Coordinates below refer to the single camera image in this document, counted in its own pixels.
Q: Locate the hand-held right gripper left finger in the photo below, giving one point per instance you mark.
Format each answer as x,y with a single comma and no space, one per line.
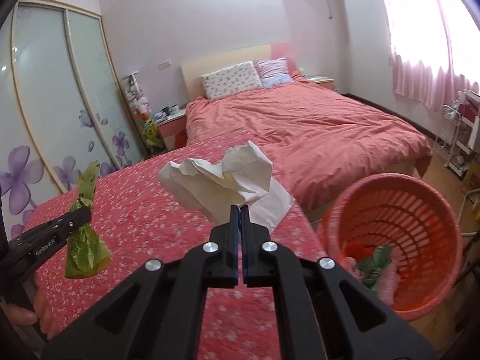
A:
234,240

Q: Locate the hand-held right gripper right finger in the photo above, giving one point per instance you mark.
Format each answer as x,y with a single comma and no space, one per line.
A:
244,247

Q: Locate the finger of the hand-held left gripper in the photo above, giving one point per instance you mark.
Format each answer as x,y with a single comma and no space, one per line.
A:
77,221

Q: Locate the light green plastic bag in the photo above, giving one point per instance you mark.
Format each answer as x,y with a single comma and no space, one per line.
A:
84,255

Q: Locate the white paper bag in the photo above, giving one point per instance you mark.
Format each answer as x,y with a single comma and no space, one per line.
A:
210,183

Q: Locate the orange plastic bag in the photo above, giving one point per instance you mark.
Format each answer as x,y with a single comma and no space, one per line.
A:
360,251

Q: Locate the dark green shiny wrapper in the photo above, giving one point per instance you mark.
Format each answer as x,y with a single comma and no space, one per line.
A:
375,266

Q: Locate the bubble wrap sheet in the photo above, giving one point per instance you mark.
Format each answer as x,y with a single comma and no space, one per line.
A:
386,287

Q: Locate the orange plastic basket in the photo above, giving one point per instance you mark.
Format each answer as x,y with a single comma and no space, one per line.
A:
420,210

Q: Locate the person's left hand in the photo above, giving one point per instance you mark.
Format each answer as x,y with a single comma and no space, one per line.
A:
45,315

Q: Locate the shelf of plush toys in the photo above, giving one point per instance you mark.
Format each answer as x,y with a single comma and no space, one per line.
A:
137,97

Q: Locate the bed with pink duvet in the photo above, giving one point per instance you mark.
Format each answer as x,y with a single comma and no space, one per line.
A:
318,127

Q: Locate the sliding wardrobe with purple flowers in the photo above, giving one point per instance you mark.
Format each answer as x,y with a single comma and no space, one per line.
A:
45,82

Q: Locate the white mug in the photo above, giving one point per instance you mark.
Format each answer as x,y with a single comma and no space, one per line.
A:
173,109

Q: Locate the white floral pillow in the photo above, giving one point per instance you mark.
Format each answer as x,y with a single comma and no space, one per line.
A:
232,80

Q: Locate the purple striped pillow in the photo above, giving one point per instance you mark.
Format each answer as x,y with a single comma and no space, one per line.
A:
275,71

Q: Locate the pink and white nightstand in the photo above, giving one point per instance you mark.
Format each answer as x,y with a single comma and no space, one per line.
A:
322,82

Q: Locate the beige wooden headboard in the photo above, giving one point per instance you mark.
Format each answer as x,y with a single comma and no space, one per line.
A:
210,60

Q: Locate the pink curtain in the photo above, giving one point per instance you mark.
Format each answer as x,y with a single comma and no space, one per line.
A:
420,45

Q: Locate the white wall socket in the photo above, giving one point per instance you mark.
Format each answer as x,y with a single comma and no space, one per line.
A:
165,64

